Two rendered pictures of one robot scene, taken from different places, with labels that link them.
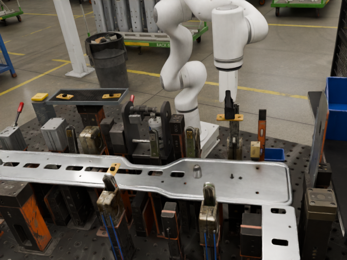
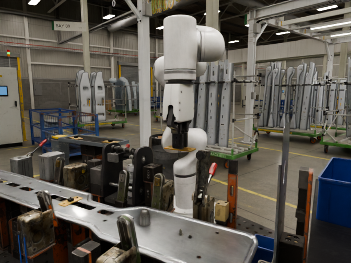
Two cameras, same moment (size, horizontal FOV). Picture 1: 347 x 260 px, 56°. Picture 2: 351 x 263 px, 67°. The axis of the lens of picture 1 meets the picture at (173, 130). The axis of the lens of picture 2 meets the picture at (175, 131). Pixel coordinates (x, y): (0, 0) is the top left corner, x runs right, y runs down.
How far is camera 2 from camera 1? 0.54 m
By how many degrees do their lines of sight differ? 26
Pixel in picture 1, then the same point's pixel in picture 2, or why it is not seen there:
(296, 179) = not seen: outside the picture
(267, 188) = (215, 255)
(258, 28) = (210, 40)
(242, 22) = (191, 30)
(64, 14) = (144, 118)
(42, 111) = (56, 148)
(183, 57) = not seen: hidden behind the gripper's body
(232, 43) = (177, 49)
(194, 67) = (195, 132)
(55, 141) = (45, 169)
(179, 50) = not seen: hidden behind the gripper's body
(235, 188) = (176, 245)
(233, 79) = (176, 92)
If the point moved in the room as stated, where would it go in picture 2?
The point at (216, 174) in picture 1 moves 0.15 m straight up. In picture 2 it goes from (166, 227) to (165, 179)
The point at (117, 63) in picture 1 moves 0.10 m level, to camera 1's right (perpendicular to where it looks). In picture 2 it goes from (171, 157) to (177, 158)
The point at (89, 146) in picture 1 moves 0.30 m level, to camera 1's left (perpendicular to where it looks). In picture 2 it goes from (68, 179) to (11, 174)
